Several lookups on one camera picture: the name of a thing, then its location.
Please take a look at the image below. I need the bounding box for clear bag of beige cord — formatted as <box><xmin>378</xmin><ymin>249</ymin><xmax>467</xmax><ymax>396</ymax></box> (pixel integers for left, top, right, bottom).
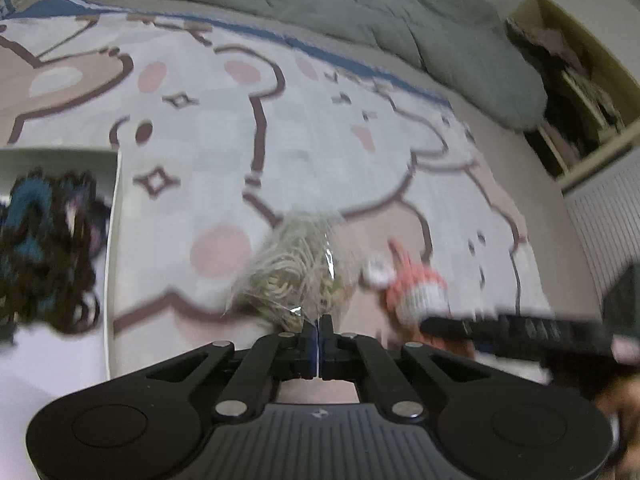
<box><xmin>226</xmin><ymin>211</ymin><xmax>360</xmax><ymax>335</ymax></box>

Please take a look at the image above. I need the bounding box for pink crochet bunny doll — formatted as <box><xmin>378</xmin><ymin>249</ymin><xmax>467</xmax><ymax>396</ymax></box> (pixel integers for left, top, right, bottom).
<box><xmin>361</xmin><ymin>239</ymin><xmax>452</xmax><ymax>335</ymax></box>

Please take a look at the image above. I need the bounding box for white ribbed panel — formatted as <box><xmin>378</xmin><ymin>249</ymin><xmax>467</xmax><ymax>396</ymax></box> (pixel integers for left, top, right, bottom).
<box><xmin>562</xmin><ymin>151</ymin><xmax>640</xmax><ymax>313</ymax></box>

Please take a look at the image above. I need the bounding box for wooden shelf with clothes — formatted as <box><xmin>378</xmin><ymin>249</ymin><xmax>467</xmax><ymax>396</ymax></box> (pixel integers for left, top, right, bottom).
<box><xmin>504</xmin><ymin>0</ymin><xmax>640</xmax><ymax>192</ymax></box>

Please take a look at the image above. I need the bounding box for white cardboard box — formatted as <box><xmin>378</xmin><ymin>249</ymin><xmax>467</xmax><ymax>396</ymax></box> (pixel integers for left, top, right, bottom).
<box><xmin>0</xmin><ymin>146</ymin><xmax>124</xmax><ymax>461</ymax></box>

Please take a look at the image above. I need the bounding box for bear printed blanket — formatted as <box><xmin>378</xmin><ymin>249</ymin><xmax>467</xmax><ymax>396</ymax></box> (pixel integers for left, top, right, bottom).
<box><xmin>0</xmin><ymin>0</ymin><xmax>551</xmax><ymax>386</ymax></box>

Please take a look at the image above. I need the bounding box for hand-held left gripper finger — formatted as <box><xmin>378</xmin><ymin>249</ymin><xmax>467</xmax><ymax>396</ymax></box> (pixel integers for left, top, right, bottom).
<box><xmin>149</xmin><ymin>315</ymin><xmax>319</xmax><ymax>418</ymax></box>
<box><xmin>319</xmin><ymin>315</ymin><xmax>495</xmax><ymax>419</ymax></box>

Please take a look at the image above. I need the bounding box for grey comforter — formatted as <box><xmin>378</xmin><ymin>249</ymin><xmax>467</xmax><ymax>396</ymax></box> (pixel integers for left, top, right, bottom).
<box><xmin>42</xmin><ymin>0</ymin><xmax>549</xmax><ymax>129</ymax></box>

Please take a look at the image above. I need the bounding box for beige bed sheet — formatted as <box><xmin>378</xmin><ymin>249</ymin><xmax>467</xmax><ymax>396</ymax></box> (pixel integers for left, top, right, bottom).
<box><xmin>70</xmin><ymin>0</ymin><xmax>606</xmax><ymax>321</ymax></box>

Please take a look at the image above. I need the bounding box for dark blue crochet scrunchie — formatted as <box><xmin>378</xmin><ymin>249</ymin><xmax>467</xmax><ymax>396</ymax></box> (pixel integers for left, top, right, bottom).
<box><xmin>0</xmin><ymin>169</ymin><xmax>109</xmax><ymax>337</ymax></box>

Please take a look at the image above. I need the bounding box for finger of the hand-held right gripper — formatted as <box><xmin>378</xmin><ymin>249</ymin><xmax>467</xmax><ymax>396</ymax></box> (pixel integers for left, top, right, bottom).
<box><xmin>419</xmin><ymin>314</ymin><xmax>615</xmax><ymax>362</ymax></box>

